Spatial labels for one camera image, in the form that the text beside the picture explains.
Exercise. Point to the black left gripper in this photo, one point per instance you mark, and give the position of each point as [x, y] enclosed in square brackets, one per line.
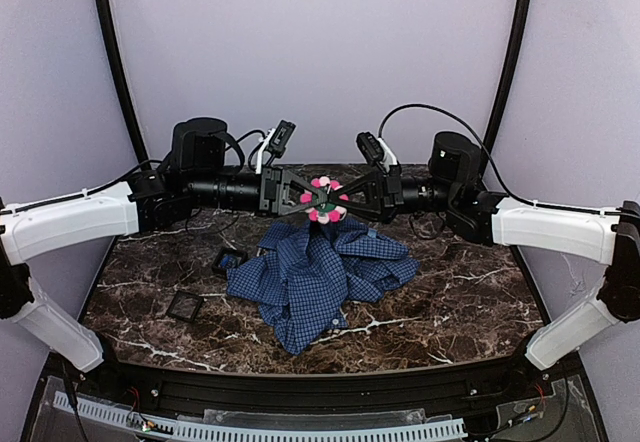
[270, 190]

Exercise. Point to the black square box lid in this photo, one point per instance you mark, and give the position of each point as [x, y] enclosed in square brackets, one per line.
[185, 306]

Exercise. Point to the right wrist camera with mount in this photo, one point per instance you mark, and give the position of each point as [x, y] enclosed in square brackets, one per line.
[377, 153]

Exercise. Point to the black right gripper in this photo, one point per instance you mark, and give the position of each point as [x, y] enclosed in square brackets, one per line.
[394, 192]

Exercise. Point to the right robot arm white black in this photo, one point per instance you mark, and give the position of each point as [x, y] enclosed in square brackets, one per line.
[607, 236]

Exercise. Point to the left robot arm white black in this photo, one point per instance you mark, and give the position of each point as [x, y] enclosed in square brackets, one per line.
[204, 168]

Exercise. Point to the left black frame post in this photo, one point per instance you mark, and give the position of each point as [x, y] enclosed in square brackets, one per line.
[120, 83]

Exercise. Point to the pink pompom brooch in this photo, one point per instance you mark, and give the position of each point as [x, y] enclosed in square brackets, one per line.
[326, 212]

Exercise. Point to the black square box base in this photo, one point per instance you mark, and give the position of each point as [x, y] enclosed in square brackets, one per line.
[228, 258]

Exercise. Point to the right black frame post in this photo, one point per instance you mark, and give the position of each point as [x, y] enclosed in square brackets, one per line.
[512, 53]

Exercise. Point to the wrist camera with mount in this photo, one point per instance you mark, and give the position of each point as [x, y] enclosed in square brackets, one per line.
[271, 147]
[377, 153]

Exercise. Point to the white slotted cable duct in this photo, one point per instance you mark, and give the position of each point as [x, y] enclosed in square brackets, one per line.
[216, 425]

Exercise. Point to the blue checked shirt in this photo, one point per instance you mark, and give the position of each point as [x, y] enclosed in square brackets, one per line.
[307, 272]

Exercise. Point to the black front aluminium rail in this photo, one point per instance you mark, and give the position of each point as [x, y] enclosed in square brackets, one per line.
[439, 389]

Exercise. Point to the black frame post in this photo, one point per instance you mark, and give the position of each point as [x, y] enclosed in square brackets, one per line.
[512, 53]
[120, 83]

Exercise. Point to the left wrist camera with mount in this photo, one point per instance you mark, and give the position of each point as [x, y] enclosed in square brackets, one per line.
[271, 147]

